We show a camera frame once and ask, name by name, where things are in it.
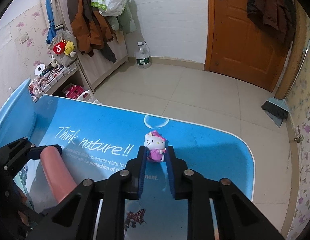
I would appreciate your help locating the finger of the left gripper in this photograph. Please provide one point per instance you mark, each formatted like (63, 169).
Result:
(38, 152)

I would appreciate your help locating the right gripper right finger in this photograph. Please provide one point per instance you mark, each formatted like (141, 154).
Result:
(216, 208)

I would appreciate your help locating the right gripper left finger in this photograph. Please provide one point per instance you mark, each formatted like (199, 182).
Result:
(95, 210)

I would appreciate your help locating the pink cylindrical roll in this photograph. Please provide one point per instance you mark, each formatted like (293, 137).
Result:
(58, 176)

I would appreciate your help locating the Hello Kitty figurine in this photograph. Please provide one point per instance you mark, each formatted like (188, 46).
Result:
(156, 146)

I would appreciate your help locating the light blue plastic basin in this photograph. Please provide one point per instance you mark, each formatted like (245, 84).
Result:
(17, 115)

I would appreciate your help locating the tiled low shelf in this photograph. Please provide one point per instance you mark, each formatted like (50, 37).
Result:
(51, 81)

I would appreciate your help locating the white tape roll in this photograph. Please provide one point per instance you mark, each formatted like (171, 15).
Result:
(39, 69)

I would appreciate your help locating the wooden wardrobe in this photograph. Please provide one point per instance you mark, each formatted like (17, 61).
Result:
(96, 50)

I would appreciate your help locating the red TikTok plush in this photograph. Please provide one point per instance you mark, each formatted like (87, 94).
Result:
(59, 47)

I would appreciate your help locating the yellow plush toy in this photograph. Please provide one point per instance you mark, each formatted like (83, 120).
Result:
(69, 49)

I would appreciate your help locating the teal broom with dustpan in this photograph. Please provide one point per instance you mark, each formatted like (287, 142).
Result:
(277, 109)

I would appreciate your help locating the brown orange hanging coat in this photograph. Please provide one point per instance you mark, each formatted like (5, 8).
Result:
(90, 28)

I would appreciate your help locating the large clear water bottle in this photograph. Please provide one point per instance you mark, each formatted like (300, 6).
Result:
(142, 55)

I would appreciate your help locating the pale green hanging garment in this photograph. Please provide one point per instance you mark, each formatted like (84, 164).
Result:
(123, 22)

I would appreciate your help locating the brown wooden door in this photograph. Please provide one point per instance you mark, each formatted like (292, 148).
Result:
(237, 48)

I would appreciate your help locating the dark brown hanging jacket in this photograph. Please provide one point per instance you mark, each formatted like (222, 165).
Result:
(276, 18)

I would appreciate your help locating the blue strap bag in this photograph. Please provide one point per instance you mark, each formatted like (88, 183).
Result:
(55, 24)

